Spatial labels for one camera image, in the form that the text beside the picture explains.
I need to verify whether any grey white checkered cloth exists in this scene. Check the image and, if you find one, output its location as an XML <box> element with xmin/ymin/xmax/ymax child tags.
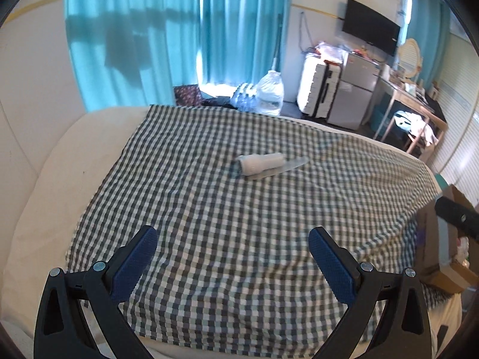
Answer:
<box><xmin>65</xmin><ymin>105</ymin><xmax>444</xmax><ymax>348</ymax></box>

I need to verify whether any wooden desk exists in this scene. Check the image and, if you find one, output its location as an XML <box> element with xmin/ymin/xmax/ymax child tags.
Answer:
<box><xmin>372</xmin><ymin>75</ymin><xmax>450</xmax><ymax>158</ymax></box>

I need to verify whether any black bag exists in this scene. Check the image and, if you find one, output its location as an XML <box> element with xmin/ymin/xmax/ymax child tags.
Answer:
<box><xmin>427</xmin><ymin>97</ymin><xmax>448</xmax><ymax>120</ymax></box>

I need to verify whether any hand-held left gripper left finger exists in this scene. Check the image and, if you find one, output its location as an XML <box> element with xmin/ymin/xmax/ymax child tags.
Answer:
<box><xmin>34</xmin><ymin>225</ymin><xmax>158</xmax><ymax>359</ymax></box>

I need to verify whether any white cylinder bottle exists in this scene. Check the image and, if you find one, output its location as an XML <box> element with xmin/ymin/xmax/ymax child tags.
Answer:
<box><xmin>239</xmin><ymin>153</ymin><xmax>286</xmax><ymax>178</ymax></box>

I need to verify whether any dark patterned cloth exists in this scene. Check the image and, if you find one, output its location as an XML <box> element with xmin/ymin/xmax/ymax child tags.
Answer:
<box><xmin>174</xmin><ymin>84</ymin><xmax>203</xmax><ymax>106</ymax></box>

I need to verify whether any white louvered wardrobe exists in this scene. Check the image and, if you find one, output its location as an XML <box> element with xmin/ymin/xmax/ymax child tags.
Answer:
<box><xmin>427</xmin><ymin>34</ymin><xmax>479</xmax><ymax>180</ymax></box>

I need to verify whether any wooden chair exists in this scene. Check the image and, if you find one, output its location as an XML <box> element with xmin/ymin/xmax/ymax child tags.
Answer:
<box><xmin>393</xmin><ymin>110</ymin><xmax>440</xmax><ymax>154</ymax></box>

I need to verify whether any teal window curtain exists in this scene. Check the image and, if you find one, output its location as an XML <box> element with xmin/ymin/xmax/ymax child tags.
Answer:
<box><xmin>196</xmin><ymin>0</ymin><xmax>294</xmax><ymax>90</ymax></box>
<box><xmin>63</xmin><ymin>0</ymin><xmax>204</xmax><ymax>111</ymax></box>
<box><xmin>406</xmin><ymin>0</ymin><xmax>451</xmax><ymax>68</ymax></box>

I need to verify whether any black wall television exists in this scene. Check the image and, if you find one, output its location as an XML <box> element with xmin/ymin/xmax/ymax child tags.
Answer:
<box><xmin>342</xmin><ymin>0</ymin><xmax>402</xmax><ymax>57</ymax></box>

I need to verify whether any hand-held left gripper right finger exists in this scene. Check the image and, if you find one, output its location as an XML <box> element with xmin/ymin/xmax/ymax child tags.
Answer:
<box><xmin>307</xmin><ymin>226</ymin><xmax>431</xmax><ymax>359</ymax></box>

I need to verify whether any light clothes pile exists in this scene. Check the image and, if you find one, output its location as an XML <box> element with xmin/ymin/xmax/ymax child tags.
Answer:
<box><xmin>395</xmin><ymin>110</ymin><xmax>438</xmax><ymax>144</ymax></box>

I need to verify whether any clear plastic bag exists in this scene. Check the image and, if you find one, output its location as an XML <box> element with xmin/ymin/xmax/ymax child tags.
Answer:
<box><xmin>314</xmin><ymin>41</ymin><xmax>350</xmax><ymax>64</ymax></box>

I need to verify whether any dark wall cable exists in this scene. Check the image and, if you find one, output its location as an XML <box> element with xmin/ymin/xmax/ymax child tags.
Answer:
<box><xmin>299</xmin><ymin>11</ymin><xmax>315</xmax><ymax>51</ymax></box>

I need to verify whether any white suitcase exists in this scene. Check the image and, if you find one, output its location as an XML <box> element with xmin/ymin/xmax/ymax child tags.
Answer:
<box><xmin>297</xmin><ymin>54</ymin><xmax>343</xmax><ymax>118</ymax></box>

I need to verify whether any large cardboard box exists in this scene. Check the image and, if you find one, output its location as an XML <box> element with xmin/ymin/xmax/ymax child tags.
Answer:
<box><xmin>416</xmin><ymin>184</ymin><xmax>479</xmax><ymax>295</ymax></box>

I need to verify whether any pack of water bottles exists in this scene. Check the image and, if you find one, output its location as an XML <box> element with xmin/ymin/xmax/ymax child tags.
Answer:
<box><xmin>230</xmin><ymin>81</ymin><xmax>259</xmax><ymax>111</ymax></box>

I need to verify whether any white mop handle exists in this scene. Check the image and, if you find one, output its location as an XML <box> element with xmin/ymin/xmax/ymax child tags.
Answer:
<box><xmin>274</xmin><ymin>14</ymin><xmax>284</xmax><ymax>73</ymax></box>

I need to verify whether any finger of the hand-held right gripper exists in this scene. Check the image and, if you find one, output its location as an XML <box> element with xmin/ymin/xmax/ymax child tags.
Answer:
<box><xmin>435</xmin><ymin>196</ymin><xmax>479</xmax><ymax>241</ymax></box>

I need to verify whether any silver small fridge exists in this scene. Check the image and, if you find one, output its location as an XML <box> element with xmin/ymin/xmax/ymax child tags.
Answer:
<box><xmin>326</xmin><ymin>51</ymin><xmax>380</xmax><ymax>131</ymax></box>

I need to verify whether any large clear water jug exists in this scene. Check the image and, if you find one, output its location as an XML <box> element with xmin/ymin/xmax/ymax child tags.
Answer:
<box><xmin>255</xmin><ymin>70</ymin><xmax>285</xmax><ymax>116</ymax></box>

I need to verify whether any oval wooden mirror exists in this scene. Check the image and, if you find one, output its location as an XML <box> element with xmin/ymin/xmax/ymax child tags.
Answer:
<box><xmin>397</xmin><ymin>38</ymin><xmax>423</xmax><ymax>79</ymax></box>

